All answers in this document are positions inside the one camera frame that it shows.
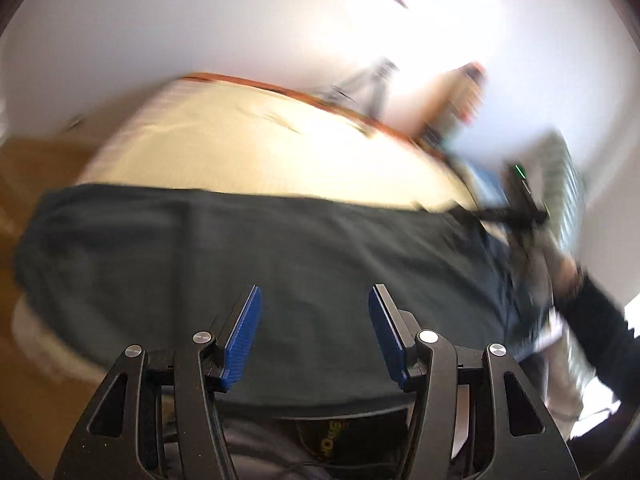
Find orange wooden bed frame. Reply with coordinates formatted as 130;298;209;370
180;72;451;161

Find dark green pants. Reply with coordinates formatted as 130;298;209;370
12;183;551;408

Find white radiator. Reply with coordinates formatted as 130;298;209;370
530;130;588;256

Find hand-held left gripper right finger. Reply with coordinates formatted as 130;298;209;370
368;284;581;480

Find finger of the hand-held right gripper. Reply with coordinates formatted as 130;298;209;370
472;205;512;226

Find person's right forearm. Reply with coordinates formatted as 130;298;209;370
555;272;640;406

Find person's right hand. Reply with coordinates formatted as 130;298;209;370
522;242;583;311

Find small black tripod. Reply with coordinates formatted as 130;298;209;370
322;58;401;116

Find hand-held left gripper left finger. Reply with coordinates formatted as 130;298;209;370
54;285;263;480

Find folded blue jeans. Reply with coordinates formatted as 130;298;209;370
460;162;511;211

